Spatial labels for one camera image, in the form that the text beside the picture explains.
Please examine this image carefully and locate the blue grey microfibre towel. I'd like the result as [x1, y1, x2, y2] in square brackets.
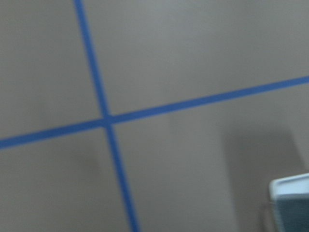
[273, 194, 309, 232]

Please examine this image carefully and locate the white towel rack base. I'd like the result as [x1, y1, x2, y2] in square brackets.
[268, 173, 309, 200]

